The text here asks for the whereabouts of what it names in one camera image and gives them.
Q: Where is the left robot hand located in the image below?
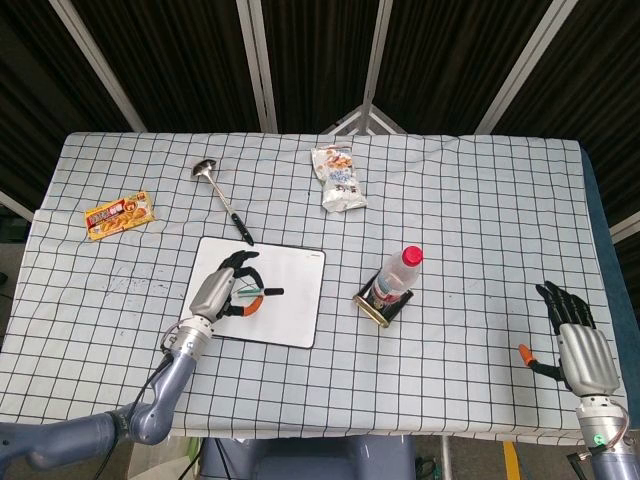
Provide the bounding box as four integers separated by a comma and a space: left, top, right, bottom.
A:
188, 250, 265, 323

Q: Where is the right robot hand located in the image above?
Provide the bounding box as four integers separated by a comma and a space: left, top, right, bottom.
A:
517, 280, 622, 399

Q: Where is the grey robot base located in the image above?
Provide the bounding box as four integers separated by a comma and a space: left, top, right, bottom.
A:
198, 435, 417, 480

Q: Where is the white drawing board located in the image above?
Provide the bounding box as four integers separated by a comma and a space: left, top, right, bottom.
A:
177, 236, 327, 349

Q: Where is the orange snack packet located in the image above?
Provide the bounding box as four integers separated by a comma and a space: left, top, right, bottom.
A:
83, 190, 157, 243

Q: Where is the black gold tin can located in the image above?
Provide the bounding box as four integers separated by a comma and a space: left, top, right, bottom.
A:
352, 272, 415, 330

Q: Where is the white snack bag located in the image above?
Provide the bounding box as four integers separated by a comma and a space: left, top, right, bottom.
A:
310, 143, 368, 214

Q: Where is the clear bottle red cap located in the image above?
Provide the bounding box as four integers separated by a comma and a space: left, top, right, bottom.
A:
371, 244, 425, 304

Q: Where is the checked white tablecloth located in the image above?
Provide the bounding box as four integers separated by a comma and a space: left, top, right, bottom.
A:
0, 131, 630, 444

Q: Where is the metal ladle black handle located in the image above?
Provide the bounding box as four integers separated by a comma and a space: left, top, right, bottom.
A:
190, 158, 255, 247

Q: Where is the white metal frame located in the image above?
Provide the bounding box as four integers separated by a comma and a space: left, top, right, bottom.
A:
319, 102, 409, 136

